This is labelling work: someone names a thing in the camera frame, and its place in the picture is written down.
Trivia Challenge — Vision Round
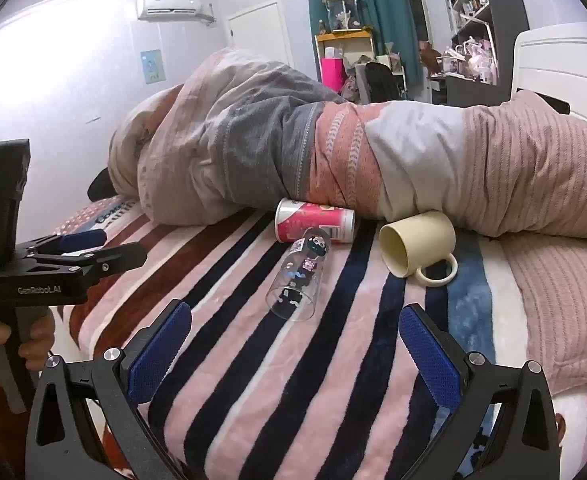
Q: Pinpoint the clear display case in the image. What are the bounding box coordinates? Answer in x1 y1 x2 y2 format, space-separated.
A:
322 0 359 33

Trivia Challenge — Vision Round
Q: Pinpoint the white headboard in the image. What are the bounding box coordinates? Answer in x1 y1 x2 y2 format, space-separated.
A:
513 22 587 124

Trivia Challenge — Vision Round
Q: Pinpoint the clear printed glass cup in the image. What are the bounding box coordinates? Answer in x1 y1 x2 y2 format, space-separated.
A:
266 228 330 322

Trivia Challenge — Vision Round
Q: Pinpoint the cream mug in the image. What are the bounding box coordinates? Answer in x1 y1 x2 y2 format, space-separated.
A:
378 211 459 287

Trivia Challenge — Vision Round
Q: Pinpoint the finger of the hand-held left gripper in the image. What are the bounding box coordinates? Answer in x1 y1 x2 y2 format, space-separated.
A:
26 230 108 259
36 241 148 282

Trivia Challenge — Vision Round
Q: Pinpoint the patchwork grey pink duvet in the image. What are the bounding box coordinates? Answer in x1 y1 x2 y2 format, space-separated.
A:
108 47 474 233

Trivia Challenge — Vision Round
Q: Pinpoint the white door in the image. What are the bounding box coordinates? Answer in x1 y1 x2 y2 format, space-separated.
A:
226 2 294 67

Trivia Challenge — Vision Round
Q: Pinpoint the blue wall poster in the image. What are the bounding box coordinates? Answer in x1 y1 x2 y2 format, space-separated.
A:
140 50 164 85

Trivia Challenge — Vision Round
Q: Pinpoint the black chair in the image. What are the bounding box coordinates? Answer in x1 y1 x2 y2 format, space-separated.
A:
356 62 407 104

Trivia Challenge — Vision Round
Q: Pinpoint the dark cluttered desk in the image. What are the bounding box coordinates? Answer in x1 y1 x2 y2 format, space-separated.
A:
426 72 515 109

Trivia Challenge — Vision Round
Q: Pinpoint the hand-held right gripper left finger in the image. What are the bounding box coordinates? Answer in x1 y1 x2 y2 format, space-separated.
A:
24 299 194 480

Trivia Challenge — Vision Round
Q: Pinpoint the striped fleece blanket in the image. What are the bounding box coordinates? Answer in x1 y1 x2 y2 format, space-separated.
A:
48 195 587 480

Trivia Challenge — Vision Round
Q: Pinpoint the pink ribbed blanket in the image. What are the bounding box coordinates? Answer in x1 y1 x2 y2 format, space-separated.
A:
443 89 587 396

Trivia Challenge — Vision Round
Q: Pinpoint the dark cloth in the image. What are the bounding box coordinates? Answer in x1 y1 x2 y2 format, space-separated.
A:
88 167 117 203

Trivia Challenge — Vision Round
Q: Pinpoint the white air conditioner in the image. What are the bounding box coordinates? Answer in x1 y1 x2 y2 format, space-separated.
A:
136 0 218 25

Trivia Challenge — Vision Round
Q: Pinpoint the yellow shelf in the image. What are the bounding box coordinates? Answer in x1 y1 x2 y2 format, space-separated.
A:
314 29 377 82

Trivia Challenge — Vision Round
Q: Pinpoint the dark bookshelf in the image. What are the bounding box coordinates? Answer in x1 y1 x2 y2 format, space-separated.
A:
443 0 530 82

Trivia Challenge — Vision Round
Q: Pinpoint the red drink can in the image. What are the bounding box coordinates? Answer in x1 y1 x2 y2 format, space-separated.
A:
274 198 357 244

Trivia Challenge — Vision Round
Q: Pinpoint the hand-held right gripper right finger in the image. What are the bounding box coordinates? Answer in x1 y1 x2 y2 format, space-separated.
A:
398 303 561 480

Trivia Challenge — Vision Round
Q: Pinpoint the pink bag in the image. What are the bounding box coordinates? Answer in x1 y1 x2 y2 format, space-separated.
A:
322 57 347 94

